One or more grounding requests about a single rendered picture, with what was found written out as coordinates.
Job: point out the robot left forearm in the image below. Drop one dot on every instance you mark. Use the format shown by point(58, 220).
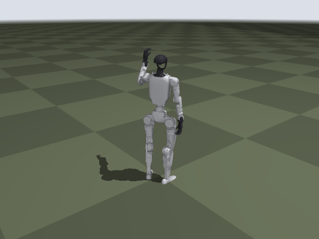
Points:
point(142, 71)

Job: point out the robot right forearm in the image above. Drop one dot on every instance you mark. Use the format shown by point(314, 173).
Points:
point(179, 109)

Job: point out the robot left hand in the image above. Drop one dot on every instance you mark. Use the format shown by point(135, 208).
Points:
point(145, 56)

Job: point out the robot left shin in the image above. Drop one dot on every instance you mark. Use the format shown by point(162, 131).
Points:
point(149, 155)

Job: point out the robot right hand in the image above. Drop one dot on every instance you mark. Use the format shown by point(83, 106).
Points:
point(179, 126)

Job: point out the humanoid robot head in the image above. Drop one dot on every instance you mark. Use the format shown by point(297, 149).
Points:
point(160, 59)

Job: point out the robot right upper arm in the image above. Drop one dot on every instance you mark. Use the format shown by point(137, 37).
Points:
point(174, 82)

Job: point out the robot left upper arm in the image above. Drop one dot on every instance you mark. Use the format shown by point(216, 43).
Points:
point(144, 79)

